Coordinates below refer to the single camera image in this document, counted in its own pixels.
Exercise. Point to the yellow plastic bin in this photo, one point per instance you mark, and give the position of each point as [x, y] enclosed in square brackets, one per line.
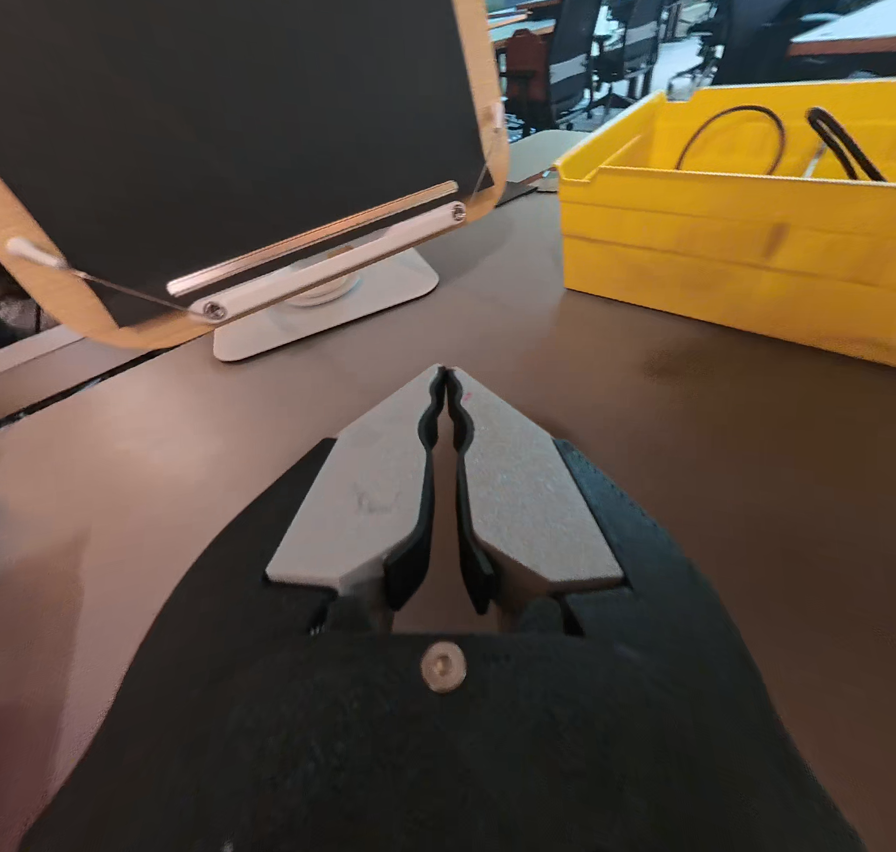
[700, 250]

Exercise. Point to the brown office chair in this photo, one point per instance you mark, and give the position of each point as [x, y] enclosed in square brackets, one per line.
[525, 61]

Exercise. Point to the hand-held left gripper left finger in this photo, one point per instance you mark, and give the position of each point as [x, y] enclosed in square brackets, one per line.
[350, 509]

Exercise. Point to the grey USB hub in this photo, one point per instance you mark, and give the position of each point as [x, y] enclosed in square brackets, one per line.
[843, 145]

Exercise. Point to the wooden book stand black panel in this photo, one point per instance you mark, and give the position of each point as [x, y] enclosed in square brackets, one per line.
[245, 96]

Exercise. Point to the grey office desk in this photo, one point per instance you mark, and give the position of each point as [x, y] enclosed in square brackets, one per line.
[847, 33]

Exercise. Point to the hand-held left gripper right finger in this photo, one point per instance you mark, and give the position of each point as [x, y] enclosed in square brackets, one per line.
[532, 509]

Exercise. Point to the black office chair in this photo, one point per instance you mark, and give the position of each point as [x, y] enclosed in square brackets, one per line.
[756, 19]
[577, 26]
[644, 19]

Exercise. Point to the grey cardboard piece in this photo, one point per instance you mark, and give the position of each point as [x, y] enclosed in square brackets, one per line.
[546, 155]

